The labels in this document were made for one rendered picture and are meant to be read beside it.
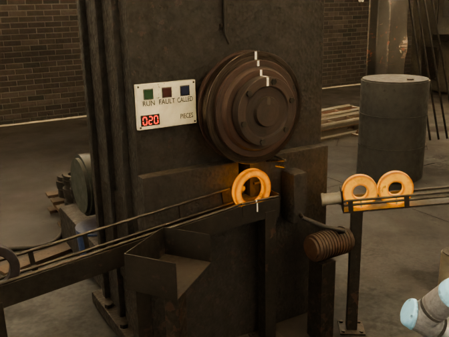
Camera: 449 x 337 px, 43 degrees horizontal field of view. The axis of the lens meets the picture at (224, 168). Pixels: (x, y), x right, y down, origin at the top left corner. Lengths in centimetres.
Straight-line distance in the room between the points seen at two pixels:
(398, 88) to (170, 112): 293
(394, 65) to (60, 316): 465
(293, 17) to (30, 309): 201
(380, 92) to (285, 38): 246
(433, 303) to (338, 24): 910
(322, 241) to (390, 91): 258
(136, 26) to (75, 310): 160
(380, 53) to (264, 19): 428
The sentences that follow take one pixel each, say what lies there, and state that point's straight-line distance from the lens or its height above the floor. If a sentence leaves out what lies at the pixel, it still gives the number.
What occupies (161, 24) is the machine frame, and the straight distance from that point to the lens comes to 230.
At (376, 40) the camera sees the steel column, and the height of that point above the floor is 110.
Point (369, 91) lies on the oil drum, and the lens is 503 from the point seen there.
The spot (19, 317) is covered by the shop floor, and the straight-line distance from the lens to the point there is 321.
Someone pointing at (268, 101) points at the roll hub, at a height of 116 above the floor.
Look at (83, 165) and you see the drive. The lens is 345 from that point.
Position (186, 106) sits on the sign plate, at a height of 113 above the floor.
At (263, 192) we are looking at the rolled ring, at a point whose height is 73.
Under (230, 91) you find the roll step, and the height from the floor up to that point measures 120.
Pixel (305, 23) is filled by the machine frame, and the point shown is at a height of 144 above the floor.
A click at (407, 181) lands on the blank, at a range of 266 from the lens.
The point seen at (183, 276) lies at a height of 60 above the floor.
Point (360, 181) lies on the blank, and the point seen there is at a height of 76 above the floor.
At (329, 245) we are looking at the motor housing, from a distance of 259.
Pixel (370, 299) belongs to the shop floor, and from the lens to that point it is 322.
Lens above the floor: 154
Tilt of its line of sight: 16 degrees down
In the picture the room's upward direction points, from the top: 1 degrees counter-clockwise
